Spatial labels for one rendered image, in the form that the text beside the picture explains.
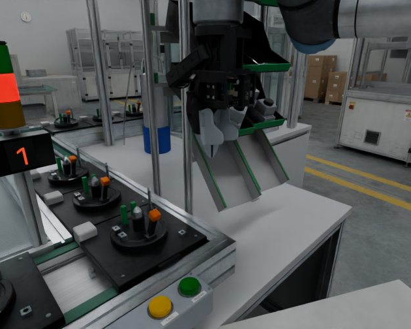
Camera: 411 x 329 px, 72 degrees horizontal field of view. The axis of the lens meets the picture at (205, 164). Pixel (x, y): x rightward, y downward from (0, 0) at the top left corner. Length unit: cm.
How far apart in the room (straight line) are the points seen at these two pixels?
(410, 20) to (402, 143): 410
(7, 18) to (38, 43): 95
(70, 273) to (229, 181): 47
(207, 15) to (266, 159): 63
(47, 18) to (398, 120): 1005
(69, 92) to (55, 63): 328
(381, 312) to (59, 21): 1111
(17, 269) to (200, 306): 40
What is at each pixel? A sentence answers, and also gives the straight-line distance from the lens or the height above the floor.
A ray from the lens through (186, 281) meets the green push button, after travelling 61.
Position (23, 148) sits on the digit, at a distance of 67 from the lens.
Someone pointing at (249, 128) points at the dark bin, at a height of 121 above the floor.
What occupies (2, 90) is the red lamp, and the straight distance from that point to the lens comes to 65.
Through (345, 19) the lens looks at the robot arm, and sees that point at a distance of 47.
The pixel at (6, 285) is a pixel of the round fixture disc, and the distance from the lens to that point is 68.
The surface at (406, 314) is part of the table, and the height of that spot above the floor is 86.
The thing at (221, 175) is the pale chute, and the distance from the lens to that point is 83.
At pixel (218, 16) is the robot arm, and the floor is 144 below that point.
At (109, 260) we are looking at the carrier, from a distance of 69.
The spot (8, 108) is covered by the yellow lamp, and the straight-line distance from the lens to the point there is 66.
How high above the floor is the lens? 139
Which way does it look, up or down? 21 degrees down
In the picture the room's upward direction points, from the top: straight up
